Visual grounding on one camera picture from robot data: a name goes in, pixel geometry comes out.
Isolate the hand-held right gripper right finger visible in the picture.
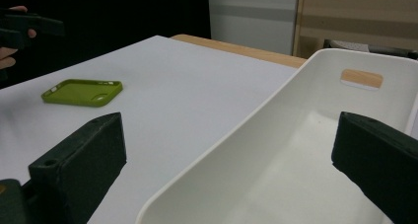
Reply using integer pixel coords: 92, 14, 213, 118
330, 111, 418, 224

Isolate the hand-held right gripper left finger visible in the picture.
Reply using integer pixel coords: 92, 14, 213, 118
28, 112, 127, 224

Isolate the white plastic bin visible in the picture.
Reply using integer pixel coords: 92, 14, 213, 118
135, 47, 418, 224

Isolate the wooden table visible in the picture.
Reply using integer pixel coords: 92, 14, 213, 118
171, 34, 384, 91

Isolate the white cabinet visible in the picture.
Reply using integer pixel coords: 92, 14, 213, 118
207, 0, 300, 56

